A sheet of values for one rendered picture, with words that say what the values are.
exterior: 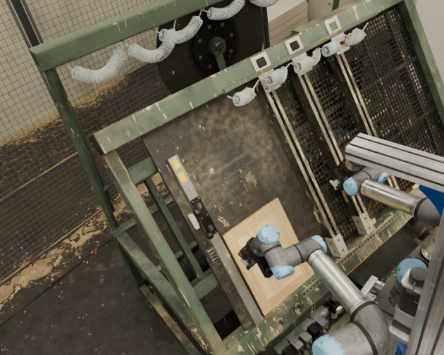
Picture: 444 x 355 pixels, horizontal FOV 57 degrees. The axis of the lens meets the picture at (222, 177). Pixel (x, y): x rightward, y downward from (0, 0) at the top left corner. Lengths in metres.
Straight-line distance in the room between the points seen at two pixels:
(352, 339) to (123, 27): 1.71
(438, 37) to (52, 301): 4.92
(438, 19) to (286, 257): 4.34
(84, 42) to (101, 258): 2.38
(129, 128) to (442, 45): 4.39
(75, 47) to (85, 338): 2.28
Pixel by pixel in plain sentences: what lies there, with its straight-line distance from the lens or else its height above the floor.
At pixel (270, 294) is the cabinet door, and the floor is 0.95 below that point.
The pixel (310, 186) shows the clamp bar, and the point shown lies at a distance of 2.22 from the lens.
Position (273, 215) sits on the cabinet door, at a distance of 2.15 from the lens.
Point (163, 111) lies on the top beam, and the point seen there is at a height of 1.92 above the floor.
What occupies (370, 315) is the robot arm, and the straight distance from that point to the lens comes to 1.32.
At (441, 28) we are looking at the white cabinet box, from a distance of 5.49.
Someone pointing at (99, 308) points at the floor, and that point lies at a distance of 3.67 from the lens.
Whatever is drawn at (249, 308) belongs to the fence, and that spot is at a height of 0.99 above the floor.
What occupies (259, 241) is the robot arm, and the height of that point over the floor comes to 1.64.
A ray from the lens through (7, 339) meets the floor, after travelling 3.92.
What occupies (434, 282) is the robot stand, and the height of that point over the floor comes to 1.72.
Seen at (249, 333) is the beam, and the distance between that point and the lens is 2.16.
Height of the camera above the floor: 2.78
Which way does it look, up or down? 39 degrees down
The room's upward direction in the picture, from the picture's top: 12 degrees counter-clockwise
